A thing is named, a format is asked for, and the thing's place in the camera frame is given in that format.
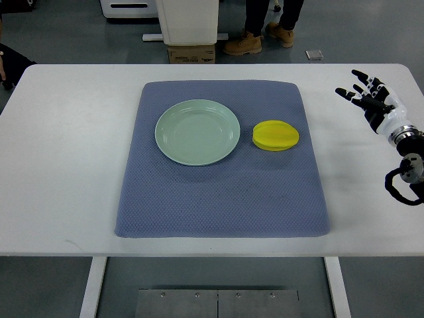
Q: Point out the yellow starfruit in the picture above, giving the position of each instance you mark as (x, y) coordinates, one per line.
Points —
(274, 135)

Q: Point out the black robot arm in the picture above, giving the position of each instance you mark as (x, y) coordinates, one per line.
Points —
(408, 141)

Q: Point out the light green plate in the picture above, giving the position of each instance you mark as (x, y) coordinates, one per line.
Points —
(197, 132)

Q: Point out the white right table leg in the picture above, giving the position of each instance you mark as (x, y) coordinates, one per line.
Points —
(337, 287)

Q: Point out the standing person dark trousers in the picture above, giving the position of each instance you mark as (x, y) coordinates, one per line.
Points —
(256, 11)

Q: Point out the white left table leg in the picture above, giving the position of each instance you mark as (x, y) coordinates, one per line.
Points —
(93, 287)

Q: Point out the cardboard box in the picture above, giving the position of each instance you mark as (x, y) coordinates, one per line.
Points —
(199, 54)

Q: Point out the blue textured mat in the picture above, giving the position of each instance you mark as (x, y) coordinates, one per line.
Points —
(250, 193)

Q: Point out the white appliance with slot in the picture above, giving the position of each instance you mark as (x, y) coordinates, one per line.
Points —
(128, 9)

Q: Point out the seated person at left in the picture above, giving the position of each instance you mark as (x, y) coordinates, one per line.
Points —
(13, 65)

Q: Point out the white table leg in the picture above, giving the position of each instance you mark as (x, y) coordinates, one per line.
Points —
(93, 287)
(337, 287)

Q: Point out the left tan boot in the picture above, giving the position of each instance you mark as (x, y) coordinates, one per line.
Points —
(247, 43)

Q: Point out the tan boot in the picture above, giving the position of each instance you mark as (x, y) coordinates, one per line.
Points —
(286, 37)
(247, 43)

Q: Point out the grey floor tile plate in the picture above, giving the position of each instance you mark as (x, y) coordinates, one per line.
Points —
(314, 55)

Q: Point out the white cabinet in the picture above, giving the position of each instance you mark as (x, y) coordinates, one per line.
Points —
(187, 23)

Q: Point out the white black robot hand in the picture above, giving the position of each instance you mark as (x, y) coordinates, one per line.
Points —
(382, 107)

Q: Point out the right tan boot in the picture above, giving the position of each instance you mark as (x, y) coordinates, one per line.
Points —
(286, 37)

